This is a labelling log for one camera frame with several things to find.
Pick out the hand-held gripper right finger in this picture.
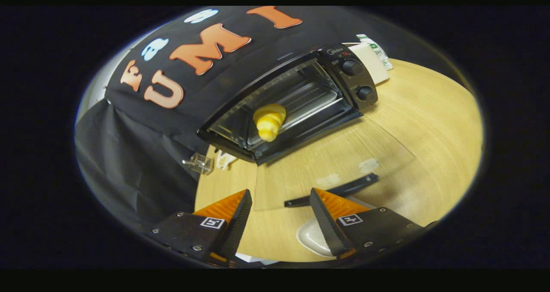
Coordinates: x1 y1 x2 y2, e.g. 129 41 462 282
309 188 430 262

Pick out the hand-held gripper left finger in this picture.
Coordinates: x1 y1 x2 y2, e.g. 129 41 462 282
148 189 253 268

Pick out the yellow striped croissant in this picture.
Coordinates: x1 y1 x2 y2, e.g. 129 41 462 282
253 103 287 143

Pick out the black toaster oven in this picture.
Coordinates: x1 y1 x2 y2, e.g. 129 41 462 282
197 43 416 211

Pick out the white plate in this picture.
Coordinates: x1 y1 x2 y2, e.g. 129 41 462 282
296 218 336 258

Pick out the small white flat utensil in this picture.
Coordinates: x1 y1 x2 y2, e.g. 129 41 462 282
215 150 238 170

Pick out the white box with dark panel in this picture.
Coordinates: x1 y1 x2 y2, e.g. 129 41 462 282
349 43 390 85

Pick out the small white green-label bottle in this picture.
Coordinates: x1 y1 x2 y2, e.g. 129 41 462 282
356 34 394 71

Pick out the small clear wire holder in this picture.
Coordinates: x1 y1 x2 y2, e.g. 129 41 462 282
182 153 214 175

